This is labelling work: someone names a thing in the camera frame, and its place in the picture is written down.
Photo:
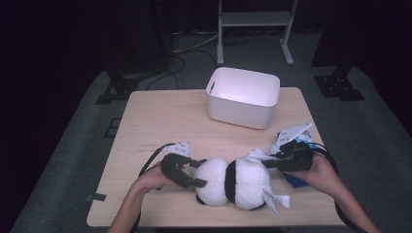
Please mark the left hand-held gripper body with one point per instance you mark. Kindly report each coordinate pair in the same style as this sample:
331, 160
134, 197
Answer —
173, 170

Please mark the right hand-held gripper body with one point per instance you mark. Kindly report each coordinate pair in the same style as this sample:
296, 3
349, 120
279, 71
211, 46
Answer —
296, 158

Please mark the white wet wipe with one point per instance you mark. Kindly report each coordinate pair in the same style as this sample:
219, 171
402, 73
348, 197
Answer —
257, 155

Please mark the blue wet wipes pack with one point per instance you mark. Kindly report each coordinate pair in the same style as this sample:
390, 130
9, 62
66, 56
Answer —
296, 181

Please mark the panda plush toy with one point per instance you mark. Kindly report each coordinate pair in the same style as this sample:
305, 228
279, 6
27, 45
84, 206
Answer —
249, 184

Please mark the white plastic bin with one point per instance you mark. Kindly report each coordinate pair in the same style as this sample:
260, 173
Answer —
239, 110

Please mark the person's left hand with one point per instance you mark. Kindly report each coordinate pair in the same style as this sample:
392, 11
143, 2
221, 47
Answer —
152, 178

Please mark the person's right hand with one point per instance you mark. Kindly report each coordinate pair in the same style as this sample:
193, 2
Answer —
320, 174

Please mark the black floor tape rectangle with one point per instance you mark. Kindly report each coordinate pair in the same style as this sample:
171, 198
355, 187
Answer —
111, 127

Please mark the black tape strip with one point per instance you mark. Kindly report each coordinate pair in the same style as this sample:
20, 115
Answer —
96, 196

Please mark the white metal stand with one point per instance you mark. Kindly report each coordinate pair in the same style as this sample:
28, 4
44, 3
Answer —
256, 18

